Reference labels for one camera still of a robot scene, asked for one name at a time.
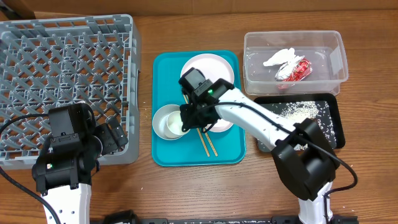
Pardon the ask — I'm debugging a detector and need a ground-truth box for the white paper cup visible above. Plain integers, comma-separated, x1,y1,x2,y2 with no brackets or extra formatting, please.
166,111,189,139

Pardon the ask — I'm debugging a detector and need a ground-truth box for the wooden chopstick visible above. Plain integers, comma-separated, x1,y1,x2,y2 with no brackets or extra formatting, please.
205,133,218,157
183,95,210,157

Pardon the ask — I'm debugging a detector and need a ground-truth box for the grey bowl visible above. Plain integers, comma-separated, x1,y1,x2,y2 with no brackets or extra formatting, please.
152,105,182,140

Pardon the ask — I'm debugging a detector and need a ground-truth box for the pink small bowl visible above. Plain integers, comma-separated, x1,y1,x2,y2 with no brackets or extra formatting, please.
211,119,233,133

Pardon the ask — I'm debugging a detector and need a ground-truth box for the white rice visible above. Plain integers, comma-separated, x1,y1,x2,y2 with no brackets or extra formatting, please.
263,101,336,148

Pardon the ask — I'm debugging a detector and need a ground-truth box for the white tissue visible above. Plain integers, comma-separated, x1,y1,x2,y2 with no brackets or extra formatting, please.
263,48,304,70

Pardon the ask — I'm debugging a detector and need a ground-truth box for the red snack wrapper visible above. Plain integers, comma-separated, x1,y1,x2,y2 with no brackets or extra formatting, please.
275,57,313,82

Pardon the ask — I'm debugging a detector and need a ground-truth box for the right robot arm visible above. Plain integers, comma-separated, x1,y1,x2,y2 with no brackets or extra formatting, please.
178,68,339,223

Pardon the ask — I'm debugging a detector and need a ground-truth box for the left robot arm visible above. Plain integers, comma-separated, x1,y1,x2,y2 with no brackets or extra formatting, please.
32,103,128,223

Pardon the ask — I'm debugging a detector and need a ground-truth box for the clear plastic waste bin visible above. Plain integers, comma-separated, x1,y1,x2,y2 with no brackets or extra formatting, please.
243,30,349,95

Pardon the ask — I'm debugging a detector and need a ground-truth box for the black food waste tray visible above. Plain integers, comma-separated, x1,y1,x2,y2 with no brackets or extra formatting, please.
254,93,346,149

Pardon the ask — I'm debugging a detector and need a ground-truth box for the teal plastic serving tray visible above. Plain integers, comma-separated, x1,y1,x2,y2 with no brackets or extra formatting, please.
152,51,246,167

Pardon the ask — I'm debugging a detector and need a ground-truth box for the large white round plate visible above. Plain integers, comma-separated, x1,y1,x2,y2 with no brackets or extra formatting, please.
180,54,234,84

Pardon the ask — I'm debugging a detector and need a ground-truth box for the grey plastic dish rack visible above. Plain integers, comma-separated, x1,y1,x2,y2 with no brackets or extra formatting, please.
1,14,142,170

